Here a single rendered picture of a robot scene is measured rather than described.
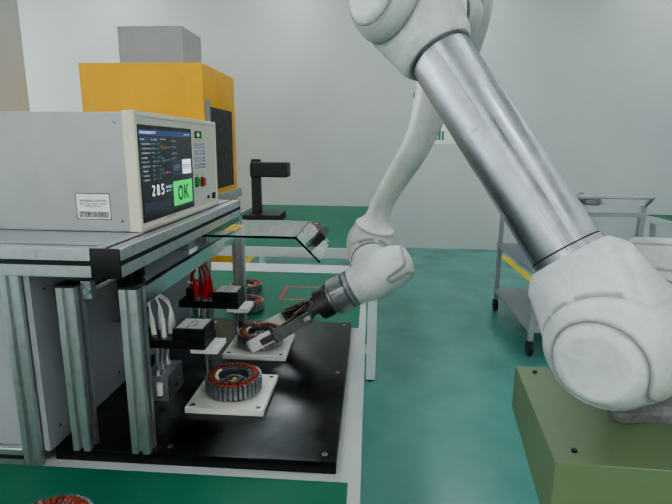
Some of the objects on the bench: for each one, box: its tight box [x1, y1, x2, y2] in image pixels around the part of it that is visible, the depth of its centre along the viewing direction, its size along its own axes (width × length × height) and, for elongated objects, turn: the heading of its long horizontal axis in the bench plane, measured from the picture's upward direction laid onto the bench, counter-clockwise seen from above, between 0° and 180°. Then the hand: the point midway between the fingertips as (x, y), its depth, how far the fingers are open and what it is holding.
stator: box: [205, 362, 262, 402], centre depth 99 cm, size 11×11×4 cm
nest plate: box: [223, 333, 295, 361], centre depth 123 cm, size 15×15×1 cm
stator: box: [238, 322, 283, 351], centre depth 123 cm, size 11×11×4 cm
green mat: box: [190, 270, 360, 328], centre depth 176 cm, size 94×61×1 cm, turn 83°
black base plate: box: [55, 318, 352, 474], centre depth 112 cm, size 47×64×2 cm
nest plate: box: [185, 374, 278, 417], centre depth 100 cm, size 15×15×1 cm
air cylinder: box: [151, 360, 183, 402], centre depth 100 cm, size 5×8×6 cm
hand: (261, 335), depth 123 cm, fingers closed on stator, 11 cm apart
